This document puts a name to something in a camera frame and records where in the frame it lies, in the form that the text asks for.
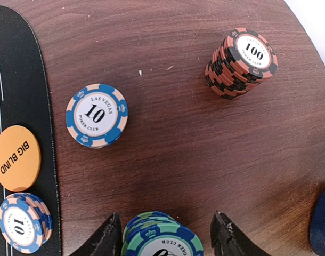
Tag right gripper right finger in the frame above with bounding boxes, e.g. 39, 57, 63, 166
210, 211, 270, 256

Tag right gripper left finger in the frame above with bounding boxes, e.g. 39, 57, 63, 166
70, 213, 122, 256

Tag orange big blind button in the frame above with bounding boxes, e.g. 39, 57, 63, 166
0, 125, 42, 192

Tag green chip stack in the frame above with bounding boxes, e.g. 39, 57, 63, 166
120, 211, 204, 256

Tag dark blue mug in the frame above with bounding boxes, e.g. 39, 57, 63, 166
310, 190, 325, 255

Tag round black poker mat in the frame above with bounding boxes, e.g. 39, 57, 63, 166
0, 5, 62, 255

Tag red black chip stack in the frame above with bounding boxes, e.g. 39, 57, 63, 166
205, 28, 278, 100

